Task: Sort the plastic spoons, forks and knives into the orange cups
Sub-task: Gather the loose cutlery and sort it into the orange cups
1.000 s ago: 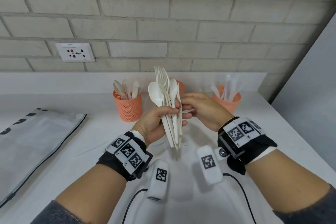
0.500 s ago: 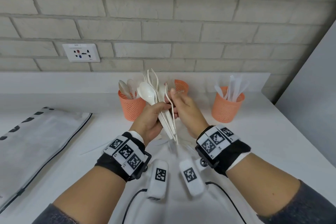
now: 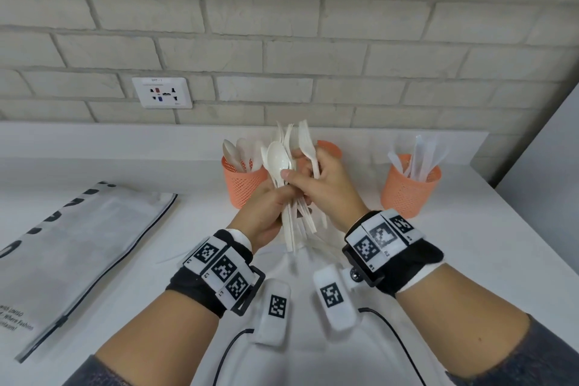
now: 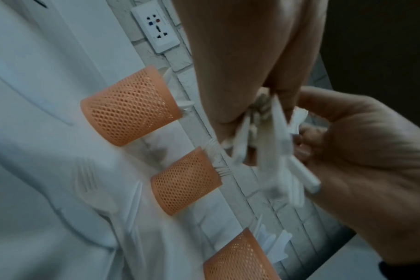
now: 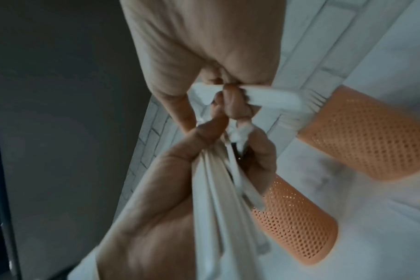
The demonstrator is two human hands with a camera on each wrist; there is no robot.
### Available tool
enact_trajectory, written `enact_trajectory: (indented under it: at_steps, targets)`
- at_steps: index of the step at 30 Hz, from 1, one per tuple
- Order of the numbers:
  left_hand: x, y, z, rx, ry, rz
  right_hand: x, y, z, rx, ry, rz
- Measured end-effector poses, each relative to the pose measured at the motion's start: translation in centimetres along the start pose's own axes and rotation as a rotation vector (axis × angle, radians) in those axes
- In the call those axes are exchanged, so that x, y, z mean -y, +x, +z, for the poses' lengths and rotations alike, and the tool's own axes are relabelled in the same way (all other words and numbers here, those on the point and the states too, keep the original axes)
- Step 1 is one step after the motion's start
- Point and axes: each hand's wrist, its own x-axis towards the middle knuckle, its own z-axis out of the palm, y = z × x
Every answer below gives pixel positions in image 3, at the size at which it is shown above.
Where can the grey zip pouch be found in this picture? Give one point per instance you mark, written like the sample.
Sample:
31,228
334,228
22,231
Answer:
81,254

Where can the white plastic fork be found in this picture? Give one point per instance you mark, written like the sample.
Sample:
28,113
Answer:
307,141
287,132

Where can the person's left forearm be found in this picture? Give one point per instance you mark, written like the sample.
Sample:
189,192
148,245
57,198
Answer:
158,345

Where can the orange mesh spoon cup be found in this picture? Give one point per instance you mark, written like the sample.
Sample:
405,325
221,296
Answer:
239,186

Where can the black wristband with markers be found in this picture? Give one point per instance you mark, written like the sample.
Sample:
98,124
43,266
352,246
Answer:
393,245
217,272

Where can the black left wristband with markers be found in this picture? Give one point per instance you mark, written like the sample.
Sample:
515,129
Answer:
217,272

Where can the person's right hand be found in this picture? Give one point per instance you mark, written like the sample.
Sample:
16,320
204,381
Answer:
330,191

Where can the grey cabinet panel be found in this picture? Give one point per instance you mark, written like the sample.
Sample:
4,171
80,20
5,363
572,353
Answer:
543,182

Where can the orange mesh fork cup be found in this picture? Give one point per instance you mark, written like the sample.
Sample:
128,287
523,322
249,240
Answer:
332,148

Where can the person's right forearm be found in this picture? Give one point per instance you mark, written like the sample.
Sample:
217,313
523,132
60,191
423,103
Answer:
461,322

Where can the white plastic knife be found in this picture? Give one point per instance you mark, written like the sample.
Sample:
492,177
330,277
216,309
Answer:
396,161
417,157
429,152
439,159

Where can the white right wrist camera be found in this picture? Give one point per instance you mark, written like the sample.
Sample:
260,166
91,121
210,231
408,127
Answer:
339,318

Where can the white wall socket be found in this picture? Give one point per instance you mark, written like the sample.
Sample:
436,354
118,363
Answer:
163,92

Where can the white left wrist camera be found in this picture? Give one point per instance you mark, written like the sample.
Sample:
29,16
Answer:
271,331

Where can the black right wristband with markers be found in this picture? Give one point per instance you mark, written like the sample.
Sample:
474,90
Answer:
393,245

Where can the orange mesh knife cup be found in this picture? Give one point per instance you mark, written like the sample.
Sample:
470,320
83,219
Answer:
407,193

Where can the person's left hand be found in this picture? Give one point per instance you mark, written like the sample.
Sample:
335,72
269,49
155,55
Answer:
267,214

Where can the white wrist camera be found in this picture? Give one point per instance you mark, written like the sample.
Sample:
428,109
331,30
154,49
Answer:
271,331
339,318

